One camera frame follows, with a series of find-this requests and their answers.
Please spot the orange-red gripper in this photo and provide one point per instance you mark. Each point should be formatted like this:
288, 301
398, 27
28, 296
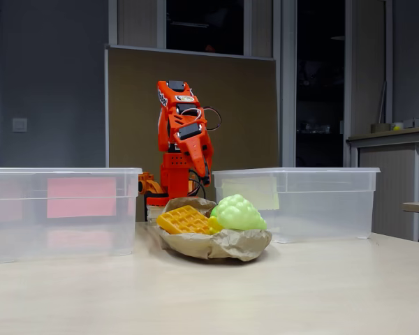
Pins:
194, 148

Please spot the light green toy grapes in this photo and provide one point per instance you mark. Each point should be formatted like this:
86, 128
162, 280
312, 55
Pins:
239, 213

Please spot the yellow-green sticky note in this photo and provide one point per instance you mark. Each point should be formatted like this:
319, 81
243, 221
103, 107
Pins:
262, 190

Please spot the orange clamp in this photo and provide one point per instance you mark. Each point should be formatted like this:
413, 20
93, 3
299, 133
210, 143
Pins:
148, 183

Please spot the grey cabinet with counter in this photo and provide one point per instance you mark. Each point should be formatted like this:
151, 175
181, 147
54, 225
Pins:
387, 174

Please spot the crumpled brown paper bag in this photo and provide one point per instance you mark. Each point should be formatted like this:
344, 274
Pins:
223, 246

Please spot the white light switch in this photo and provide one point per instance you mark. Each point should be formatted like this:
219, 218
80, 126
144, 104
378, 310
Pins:
20, 125

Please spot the orange toy waffle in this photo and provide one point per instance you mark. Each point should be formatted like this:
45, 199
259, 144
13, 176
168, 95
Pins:
185, 220

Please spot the clear plastic bin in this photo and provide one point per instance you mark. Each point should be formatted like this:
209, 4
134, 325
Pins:
17, 227
335, 209

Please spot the pink sticky note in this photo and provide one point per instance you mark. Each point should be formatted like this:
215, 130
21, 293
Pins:
80, 197

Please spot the plywood base block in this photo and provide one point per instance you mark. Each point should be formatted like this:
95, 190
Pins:
153, 213

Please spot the brown pinboard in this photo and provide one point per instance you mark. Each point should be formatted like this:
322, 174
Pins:
132, 104

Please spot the orange-red robot arm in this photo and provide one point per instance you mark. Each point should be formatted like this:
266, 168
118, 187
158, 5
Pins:
172, 171

